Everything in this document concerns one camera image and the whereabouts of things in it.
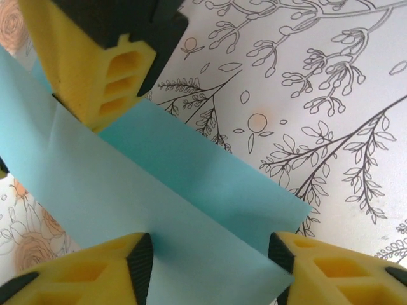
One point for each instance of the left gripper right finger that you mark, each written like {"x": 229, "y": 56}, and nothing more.
{"x": 343, "y": 279}

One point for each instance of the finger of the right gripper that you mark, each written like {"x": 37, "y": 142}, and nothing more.
{"x": 3, "y": 166}
{"x": 82, "y": 63}

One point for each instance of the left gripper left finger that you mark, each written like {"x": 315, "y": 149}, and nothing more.
{"x": 79, "y": 279}

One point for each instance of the floral printed table cover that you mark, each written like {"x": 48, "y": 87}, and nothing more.
{"x": 286, "y": 95}

